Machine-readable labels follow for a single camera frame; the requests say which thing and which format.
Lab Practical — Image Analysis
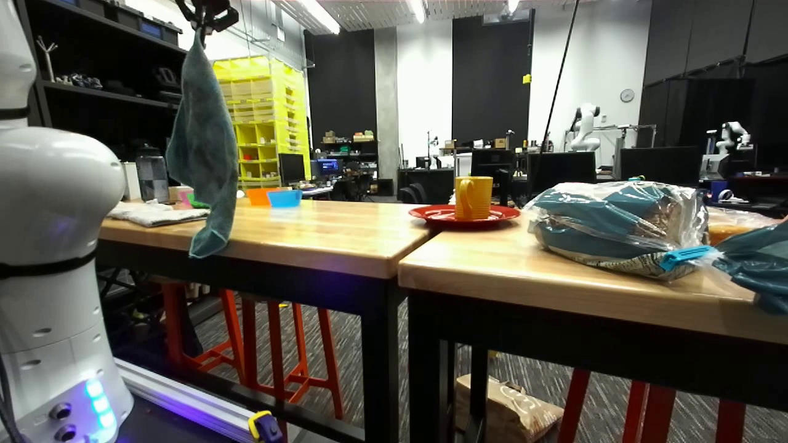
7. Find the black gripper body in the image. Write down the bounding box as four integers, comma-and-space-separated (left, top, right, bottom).
179, 0, 242, 24

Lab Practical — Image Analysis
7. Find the teal microfibre towel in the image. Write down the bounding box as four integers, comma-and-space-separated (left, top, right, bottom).
165, 32, 242, 261

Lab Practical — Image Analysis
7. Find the yellow bin rack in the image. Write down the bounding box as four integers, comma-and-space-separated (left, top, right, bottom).
210, 53, 312, 192

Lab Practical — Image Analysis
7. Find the black storage shelf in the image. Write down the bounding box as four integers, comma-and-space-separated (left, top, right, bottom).
20, 0, 192, 159

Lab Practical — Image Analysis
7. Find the white plastic pitcher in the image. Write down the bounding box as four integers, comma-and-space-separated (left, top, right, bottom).
120, 158, 143, 204

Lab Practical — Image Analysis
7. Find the blue plastic bowl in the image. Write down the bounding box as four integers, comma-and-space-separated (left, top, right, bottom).
269, 186, 303, 211

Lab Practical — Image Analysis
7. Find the red plate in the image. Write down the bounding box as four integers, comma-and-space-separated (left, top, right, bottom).
409, 201, 522, 232

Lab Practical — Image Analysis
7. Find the orange metal stool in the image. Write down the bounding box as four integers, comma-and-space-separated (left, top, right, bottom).
557, 367, 748, 443
244, 298, 346, 424
157, 281, 249, 387

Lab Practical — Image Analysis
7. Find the yellow mug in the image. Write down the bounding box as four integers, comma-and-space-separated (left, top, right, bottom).
450, 175, 494, 224

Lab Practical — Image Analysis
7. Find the black computer monitor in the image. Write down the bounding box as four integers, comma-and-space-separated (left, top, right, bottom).
526, 149, 598, 198
617, 145, 702, 190

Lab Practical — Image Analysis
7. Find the plastic bag of blue towels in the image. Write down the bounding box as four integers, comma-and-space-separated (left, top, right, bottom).
525, 177, 724, 282

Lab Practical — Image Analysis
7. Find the loose blue cloth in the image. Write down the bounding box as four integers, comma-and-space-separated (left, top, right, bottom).
712, 218, 788, 315

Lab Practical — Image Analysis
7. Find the aluminium rail with yellow clamp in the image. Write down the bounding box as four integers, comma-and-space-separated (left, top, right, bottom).
112, 357, 286, 443

